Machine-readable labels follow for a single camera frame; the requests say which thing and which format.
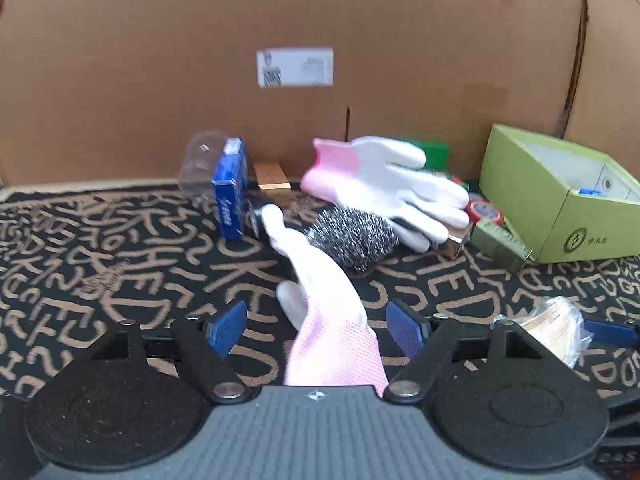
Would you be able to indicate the black patterned mat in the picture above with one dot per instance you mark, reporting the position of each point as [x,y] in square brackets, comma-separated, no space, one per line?
[100,260]

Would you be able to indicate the green cardboard box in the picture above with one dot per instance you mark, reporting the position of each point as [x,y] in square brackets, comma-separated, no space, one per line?
[590,230]

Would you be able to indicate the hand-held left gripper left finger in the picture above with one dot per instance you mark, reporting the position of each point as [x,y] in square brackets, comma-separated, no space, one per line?
[226,324]

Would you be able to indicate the small black object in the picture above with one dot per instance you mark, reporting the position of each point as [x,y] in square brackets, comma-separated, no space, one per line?
[257,221]

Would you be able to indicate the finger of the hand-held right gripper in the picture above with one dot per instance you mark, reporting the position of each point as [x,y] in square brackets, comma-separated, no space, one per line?
[611,333]

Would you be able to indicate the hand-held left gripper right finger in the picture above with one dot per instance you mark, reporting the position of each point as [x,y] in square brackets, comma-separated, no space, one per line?
[406,329]

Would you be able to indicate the green printed packet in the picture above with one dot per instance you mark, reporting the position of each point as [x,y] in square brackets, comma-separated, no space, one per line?
[435,155]

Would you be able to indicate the pink and white work glove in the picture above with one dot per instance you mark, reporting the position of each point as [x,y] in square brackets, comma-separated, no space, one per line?
[400,180]
[325,310]

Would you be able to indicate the plastic packet of wooden sticks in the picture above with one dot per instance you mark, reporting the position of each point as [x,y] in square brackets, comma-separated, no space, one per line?
[545,325]

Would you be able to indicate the small copper box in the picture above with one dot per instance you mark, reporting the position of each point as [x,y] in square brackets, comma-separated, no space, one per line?
[270,177]

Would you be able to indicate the brown cardboard backdrop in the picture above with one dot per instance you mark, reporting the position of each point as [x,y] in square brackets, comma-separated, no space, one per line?
[150,60]

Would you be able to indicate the clear plastic cup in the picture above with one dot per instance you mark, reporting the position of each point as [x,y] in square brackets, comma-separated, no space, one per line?
[200,160]

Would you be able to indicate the blue card box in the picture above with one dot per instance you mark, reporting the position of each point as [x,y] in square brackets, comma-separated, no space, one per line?
[230,185]

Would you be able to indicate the small brown box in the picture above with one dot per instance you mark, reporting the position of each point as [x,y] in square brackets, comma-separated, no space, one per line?
[457,246]

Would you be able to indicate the white paper label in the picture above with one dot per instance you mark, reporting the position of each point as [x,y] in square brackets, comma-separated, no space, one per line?
[295,67]

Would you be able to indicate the small blue item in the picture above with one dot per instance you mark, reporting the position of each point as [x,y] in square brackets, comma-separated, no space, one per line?
[590,192]

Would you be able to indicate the small olive green box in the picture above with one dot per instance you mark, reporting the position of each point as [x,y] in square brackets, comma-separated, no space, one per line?
[500,245]

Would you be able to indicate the steel wool scrubber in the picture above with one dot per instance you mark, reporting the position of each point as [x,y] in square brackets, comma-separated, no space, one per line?
[350,235]

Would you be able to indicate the red tape roll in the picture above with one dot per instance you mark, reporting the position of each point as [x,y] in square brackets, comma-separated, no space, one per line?
[485,210]

